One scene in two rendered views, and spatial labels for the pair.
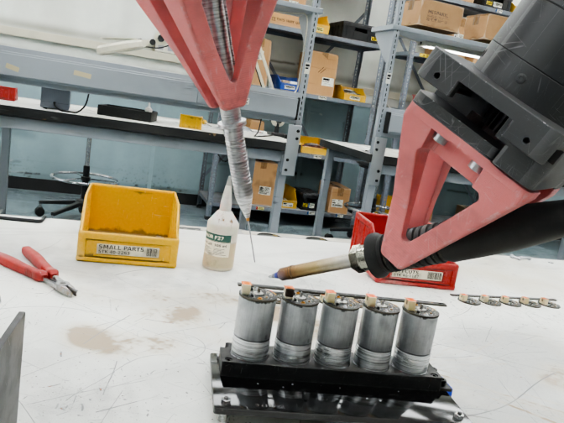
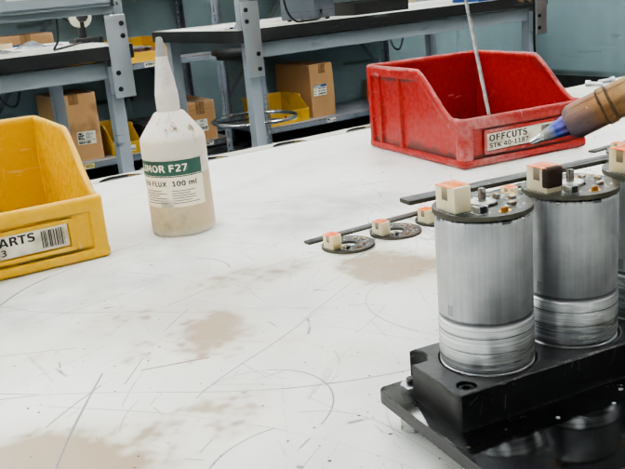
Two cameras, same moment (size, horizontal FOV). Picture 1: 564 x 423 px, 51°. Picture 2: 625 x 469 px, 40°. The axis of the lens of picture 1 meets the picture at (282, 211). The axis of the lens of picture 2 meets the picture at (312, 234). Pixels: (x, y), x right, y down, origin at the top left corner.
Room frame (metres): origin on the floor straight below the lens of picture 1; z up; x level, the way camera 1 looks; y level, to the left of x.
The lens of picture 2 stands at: (0.18, 0.10, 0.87)
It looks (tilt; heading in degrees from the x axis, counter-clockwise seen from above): 16 degrees down; 346
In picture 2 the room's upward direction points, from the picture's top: 5 degrees counter-clockwise
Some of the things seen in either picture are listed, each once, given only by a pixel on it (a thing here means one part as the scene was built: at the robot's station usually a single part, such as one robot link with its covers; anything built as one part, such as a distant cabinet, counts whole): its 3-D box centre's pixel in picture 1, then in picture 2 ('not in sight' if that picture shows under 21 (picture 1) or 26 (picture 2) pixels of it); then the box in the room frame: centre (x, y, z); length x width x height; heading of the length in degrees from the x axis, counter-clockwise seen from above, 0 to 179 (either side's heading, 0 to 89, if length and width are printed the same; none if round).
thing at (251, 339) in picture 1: (253, 329); (485, 296); (0.36, 0.01, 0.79); 0.02 x 0.02 x 0.05
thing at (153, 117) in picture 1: (127, 112); not in sight; (2.74, 0.77, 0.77); 0.24 x 0.16 x 0.04; 94
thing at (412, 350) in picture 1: (414, 343); not in sight; (0.38, -0.10, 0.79); 0.02 x 0.02 x 0.05
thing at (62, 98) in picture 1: (55, 97); not in sight; (2.57, 1.04, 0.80); 0.15 x 0.12 x 0.10; 19
